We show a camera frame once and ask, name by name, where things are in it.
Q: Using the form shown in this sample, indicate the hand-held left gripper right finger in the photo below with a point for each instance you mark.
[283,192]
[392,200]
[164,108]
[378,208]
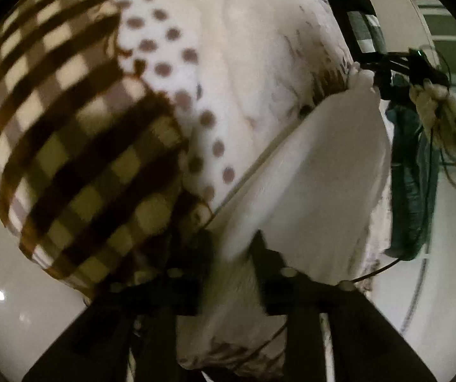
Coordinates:
[271,282]

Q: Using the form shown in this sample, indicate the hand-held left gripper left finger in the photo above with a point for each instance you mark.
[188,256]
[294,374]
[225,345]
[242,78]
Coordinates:
[190,282]

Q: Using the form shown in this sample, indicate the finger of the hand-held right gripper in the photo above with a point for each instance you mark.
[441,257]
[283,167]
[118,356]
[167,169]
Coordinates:
[383,85]
[373,63]

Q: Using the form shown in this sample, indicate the small white garment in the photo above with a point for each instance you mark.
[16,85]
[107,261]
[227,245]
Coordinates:
[323,175]

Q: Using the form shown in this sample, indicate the person's right hand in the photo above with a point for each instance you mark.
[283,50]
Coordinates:
[446,115]

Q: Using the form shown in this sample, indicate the dark striped cloth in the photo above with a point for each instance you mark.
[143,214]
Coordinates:
[361,20]

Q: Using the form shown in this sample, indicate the teal cloth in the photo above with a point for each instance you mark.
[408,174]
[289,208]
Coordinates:
[411,183]

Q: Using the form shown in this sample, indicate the brown checked dotted blanket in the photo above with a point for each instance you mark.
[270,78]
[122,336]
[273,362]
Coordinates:
[104,135]

